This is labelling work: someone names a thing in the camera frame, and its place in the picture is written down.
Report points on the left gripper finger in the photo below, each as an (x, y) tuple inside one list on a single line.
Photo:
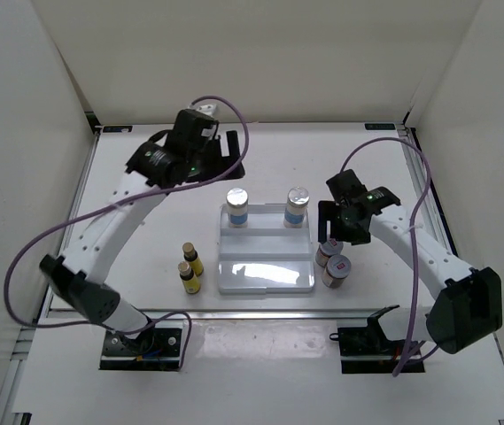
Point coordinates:
[(230, 170), (232, 143)]

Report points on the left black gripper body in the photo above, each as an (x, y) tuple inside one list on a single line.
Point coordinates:
[(209, 163)]

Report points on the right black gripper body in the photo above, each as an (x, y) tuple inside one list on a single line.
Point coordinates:
[(344, 232)]

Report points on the blue label shaker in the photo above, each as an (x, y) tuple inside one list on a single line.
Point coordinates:
[(296, 207), (237, 207)]

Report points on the brown spice jar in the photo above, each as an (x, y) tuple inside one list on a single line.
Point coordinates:
[(327, 250), (337, 269)]

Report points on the brown spice jar front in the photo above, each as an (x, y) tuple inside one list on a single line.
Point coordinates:
[(337, 269)]

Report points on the yellow bottle dark cap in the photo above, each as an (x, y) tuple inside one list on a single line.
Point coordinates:
[(190, 254)]

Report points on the yellow bottle beige cap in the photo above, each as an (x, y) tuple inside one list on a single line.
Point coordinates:
[(189, 279)]

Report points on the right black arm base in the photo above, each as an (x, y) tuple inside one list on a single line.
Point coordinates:
[(365, 350)]

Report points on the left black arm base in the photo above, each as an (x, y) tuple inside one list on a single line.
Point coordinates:
[(160, 351)]

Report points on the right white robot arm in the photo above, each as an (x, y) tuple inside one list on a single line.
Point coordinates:
[(467, 301)]

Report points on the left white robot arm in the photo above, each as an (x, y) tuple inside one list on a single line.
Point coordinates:
[(188, 152)]

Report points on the white tiered organizer tray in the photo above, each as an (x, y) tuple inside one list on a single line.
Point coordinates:
[(264, 257)]

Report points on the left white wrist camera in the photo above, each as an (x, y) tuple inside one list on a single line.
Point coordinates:
[(206, 109)]

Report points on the right aluminium rail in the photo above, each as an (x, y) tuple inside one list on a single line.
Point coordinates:
[(431, 212)]

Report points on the aluminium rail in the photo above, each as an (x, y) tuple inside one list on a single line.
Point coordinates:
[(358, 318), (431, 212)]

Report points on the front aluminium rail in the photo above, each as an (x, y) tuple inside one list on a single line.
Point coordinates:
[(358, 318)]

